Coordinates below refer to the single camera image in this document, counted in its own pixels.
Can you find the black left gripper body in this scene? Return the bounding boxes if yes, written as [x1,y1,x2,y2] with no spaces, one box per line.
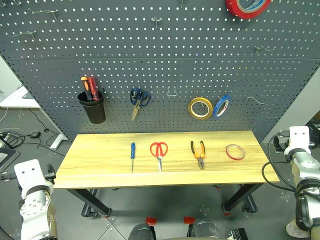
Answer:
[46,163,57,185]

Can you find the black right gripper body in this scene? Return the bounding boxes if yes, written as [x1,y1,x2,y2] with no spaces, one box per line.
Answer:
[272,135,289,154]

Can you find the dark grey metal pegboard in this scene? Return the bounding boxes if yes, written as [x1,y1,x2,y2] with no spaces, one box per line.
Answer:
[0,0,320,143]

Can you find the grey flat floor tray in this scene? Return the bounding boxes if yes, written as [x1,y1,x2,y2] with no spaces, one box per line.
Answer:
[0,146,21,172]

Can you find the thin red tape roll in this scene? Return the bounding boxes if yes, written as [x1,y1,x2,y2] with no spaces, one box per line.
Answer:
[225,143,246,162]

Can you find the wooden table top board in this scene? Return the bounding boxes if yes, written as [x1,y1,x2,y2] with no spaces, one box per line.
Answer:
[53,130,281,190]

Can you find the blue tape roll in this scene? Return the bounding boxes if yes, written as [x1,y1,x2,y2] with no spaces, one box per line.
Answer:
[212,94,232,120]

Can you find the black plastic holder cup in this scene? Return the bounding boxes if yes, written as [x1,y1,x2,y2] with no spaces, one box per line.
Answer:
[77,90,107,125]

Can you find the white background desk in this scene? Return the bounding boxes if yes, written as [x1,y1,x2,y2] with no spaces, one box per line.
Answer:
[0,84,69,151]

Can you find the yellow tape roll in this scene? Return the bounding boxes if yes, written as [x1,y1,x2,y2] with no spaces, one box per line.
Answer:
[187,97,214,121]

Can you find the large red tape roll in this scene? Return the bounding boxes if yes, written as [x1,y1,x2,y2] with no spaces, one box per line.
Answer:
[224,0,273,20]

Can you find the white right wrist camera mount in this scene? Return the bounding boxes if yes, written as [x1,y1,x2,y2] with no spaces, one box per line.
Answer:
[283,125,312,156]

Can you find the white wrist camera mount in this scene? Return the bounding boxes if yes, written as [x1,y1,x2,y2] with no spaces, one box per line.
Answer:
[283,125,312,156]
[13,159,48,199]

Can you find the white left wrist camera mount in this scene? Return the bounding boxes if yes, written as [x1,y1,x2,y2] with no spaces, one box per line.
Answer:
[13,159,48,199]

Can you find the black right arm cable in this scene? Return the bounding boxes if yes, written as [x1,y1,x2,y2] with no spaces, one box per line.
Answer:
[261,129,299,194]

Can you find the black table leg frame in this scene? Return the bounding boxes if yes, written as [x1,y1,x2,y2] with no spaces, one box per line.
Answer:
[65,188,112,219]
[221,183,265,216]

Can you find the black floor cable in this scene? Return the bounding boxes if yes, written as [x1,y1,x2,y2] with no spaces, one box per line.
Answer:
[0,107,66,157]

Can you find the orange black handled pliers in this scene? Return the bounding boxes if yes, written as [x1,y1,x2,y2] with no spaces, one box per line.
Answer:
[190,140,208,170]

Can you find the blue handled screwdriver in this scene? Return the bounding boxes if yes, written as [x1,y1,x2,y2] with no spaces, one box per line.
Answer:
[129,142,137,174]

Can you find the orange black handled screwdriver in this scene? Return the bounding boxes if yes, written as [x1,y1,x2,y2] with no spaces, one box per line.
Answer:
[80,76,94,101]

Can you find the red handled screwdriver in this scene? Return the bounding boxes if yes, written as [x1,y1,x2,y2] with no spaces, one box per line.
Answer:
[87,76,99,101]

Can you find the blue handled shears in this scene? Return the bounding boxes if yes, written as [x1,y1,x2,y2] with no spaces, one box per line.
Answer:
[129,87,152,123]

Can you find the red handled scissors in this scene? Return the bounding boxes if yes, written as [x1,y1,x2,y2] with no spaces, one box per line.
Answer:
[149,141,169,173]

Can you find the wire loop pegboard hook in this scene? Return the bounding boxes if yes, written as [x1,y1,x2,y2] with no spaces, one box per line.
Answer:
[166,85,179,97]

